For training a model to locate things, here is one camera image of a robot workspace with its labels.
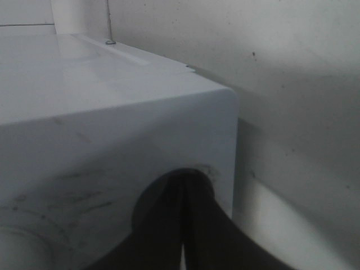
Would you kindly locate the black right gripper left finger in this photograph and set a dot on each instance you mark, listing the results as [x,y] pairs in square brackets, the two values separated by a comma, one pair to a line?
[156,242]

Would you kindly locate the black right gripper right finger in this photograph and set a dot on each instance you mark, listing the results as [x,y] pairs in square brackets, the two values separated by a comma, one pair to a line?
[211,240]

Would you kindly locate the white microwave oven body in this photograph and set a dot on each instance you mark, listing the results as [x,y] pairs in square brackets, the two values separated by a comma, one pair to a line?
[86,127]

